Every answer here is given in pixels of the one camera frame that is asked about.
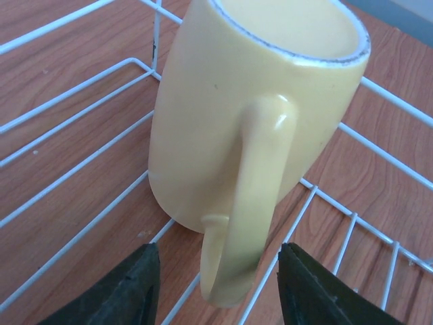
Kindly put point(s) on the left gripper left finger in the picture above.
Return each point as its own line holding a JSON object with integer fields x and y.
{"x": 128, "y": 294}

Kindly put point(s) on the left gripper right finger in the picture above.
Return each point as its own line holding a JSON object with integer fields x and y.
{"x": 310, "y": 294}

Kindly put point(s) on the yellow ceramic mug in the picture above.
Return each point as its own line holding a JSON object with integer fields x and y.
{"x": 250, "y": 94}

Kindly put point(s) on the white wire dish rack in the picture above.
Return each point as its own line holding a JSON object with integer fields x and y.
{"x": 78, "y": 84}

